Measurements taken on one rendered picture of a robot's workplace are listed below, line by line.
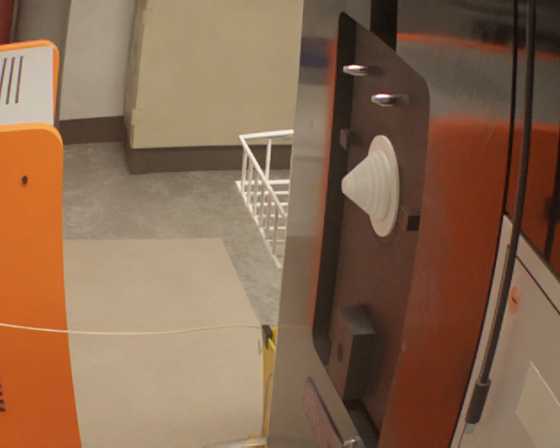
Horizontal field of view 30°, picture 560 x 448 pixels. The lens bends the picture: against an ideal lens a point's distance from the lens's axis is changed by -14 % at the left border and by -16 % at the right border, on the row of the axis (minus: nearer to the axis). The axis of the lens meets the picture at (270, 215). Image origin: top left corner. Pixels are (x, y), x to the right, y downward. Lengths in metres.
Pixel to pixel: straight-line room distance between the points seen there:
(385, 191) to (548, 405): 0.29
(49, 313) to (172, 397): 0.34
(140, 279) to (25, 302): 0.62
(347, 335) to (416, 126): 0.16
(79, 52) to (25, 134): 3.17
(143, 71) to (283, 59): 0.48
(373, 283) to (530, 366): 0.29
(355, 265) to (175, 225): 2.85
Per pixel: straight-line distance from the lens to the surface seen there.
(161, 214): 3.70
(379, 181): 0.72
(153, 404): 1.39
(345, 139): 0.78
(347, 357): 0.76
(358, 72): 0.73
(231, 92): 3.93
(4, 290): 1.10
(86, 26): 4.17
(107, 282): 1.69
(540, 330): 0.48
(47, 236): 1.07
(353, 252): 0.80
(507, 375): 0.52
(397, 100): 0.68
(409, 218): 0.67
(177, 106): 3.91
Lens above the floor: 1.47
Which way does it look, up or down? 23 degrees down
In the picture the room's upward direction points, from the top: 4 degrees clockwise
